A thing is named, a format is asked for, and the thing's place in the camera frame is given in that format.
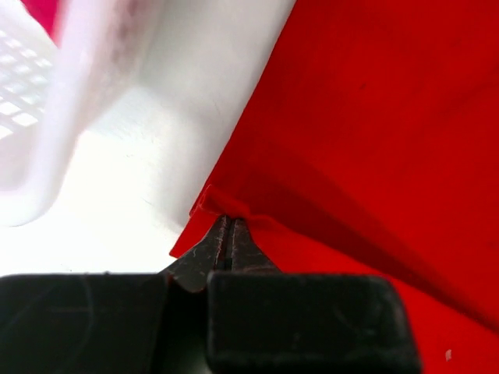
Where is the white plastic basket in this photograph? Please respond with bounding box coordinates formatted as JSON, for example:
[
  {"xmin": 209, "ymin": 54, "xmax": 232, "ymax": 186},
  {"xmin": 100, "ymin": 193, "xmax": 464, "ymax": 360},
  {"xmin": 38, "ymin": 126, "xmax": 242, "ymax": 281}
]
[{"xmin": 1, "ymin": 1, "xmax": 162, "ymax": 227}]

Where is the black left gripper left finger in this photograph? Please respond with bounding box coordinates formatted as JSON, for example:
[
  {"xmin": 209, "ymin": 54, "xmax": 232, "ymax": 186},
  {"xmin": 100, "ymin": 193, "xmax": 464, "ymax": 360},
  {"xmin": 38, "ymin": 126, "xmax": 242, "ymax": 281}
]
[{"xmin": 1, "ymin": 216, "xmax": 230, "ymax": 373}]

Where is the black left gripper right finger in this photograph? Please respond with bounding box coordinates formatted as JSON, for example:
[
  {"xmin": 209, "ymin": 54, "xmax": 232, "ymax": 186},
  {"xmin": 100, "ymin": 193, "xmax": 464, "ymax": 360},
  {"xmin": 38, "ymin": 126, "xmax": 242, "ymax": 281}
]
[{"xmin": 206, "ymin": 219, "xmax": 423, "ymax": 373}]

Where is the crimson shirt in basket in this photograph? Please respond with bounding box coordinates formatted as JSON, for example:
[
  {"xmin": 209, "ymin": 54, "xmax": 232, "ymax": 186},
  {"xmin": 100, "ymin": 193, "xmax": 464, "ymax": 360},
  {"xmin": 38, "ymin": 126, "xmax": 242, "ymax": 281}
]
[{"xmin": 21, "ymin": 0, "xmax": 64, "ymax": 40}]

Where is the red t shirt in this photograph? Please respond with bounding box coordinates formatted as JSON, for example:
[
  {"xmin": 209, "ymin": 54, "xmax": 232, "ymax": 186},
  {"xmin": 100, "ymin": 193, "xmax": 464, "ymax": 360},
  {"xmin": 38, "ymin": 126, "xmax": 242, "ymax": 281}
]
[{"xmin": 171, "ymin": 1, "xmax": 498, "ymax": 373}]

